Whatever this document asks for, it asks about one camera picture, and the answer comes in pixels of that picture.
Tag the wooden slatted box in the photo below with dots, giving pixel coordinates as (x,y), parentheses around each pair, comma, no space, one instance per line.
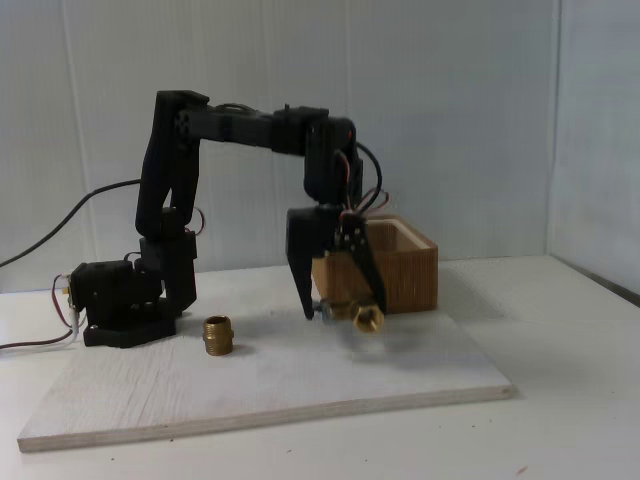
(410,275)

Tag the brass threaded pipe nipple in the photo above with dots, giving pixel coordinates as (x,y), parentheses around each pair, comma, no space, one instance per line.
(218,337)

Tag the white painted plywood board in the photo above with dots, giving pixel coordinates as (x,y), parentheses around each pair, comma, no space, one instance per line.
(250,390)

